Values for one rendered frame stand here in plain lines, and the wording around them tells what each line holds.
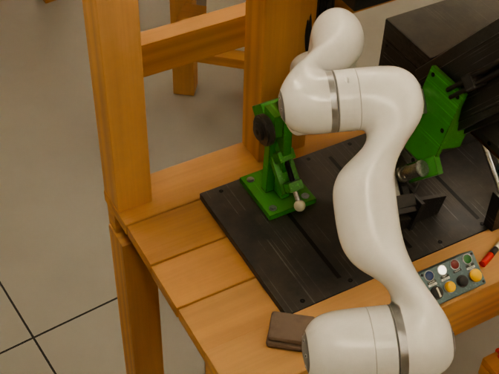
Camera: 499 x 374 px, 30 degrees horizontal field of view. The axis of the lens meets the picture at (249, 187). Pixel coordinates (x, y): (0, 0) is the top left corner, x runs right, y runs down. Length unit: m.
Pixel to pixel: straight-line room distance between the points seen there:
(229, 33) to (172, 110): 1.74
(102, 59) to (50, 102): 2.05
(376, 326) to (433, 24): 1.03
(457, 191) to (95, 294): 1.41
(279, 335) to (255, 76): 0.64
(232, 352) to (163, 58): 0.68
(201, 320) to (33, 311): 1.27
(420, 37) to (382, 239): 0.89
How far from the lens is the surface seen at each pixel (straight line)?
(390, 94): 1.47
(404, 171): 2.14
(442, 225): 2.26
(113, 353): 3.09
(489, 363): 2.15
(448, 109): 2.07
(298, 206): 2.17
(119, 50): 1.96
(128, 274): 2.44
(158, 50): 2.12
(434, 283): 2.08
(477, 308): 2.20
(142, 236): 2.21
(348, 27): 1.56
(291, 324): 1.98
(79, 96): 4.01
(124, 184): 2.20
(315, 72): 1.49
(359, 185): 1.44
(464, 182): 2.38
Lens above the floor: 2.50
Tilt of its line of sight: 45 degrees down
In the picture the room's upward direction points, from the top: 2 degrees clockwise
